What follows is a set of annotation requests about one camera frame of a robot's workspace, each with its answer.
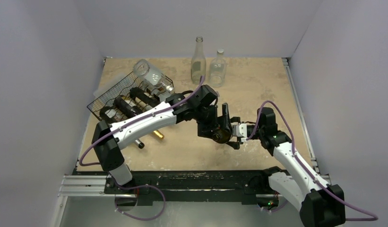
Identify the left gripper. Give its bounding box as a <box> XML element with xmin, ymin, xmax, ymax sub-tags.
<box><xmin>193</xmin><ymin>103</ymin><xmax>233</xmax><ymax>139</ymax></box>

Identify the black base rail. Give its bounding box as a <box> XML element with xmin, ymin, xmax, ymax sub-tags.
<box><xmin>104</xmin><ymin>166</ymin><xmax>288</xmax><ymax>206</ymax></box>

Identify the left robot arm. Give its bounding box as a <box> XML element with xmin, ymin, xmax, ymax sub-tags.
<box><xmin>92</xmin><ymin>85</ymin><xmax>233</xmax><ymax>193</ymax></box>

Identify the dark bottle grey foil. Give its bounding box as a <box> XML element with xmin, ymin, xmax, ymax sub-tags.
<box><xmin>99</xmin><ymin>106</ymin><xmax>122</xmax><ymax>124</ymax></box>

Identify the clear flat bottle black cap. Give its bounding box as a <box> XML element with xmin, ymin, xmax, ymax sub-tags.
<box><xmin>146</xmin><ymin>86</ymin><xmax>174</xmax><ymax>102</ymax></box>

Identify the dark green bottle silver foil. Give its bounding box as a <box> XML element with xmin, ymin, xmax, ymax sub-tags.
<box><xmin>211</xmin><ymin>130</ymin><xmax>232</xmax><ymax>144</ymax></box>

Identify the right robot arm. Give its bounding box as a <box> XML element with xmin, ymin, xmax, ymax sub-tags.
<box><xmin>229</xmin><ymin>107</ymin><xmax>346</xmax><ymax>227</ymax></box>

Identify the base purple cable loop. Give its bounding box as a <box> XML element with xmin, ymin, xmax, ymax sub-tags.
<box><xmin>114</xmin><ymin>184</ymin><xmax>166</xmax><ymax>222</ymax></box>

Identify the red wine bottle gold foil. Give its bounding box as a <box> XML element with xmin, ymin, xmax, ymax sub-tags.
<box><xmin>113</xmin><ymin>95</ymin><xmax>165</xmax><ymax>140</ymax></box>

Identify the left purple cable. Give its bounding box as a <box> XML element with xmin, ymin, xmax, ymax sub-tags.
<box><xmin>78</xmin><ymin>75</ymin><xmax>206</xmax><ymax>167</ymax></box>

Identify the clear round bottle silver cap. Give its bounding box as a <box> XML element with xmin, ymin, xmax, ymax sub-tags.
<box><xmin>209</xmin><ymin>48</ymin><xmax>227</xmax><ymax>87</ymax></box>

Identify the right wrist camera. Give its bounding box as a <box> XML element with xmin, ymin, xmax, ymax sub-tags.
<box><xmin>233</xmin><ymin>123</ymin><xmax>248</xmax><ymax>143</ymax></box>

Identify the black wire wine rack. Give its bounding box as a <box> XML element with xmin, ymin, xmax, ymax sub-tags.
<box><xmin>87</xmin><ymin>73</ymin><xmax>174</xmax><ymax>121</ymax></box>

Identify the tall clear bottle no cap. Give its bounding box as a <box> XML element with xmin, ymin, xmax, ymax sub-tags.
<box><xmin>191</xmin><ymin>36</ymin><xmax>207</xmax><ymax>85</ymax></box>

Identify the dark bottle black cap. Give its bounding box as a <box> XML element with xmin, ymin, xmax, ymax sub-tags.
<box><xmin>129</xmin><ymin>87</ymin><xmax>160</xmax><ymax>107</ymax></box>

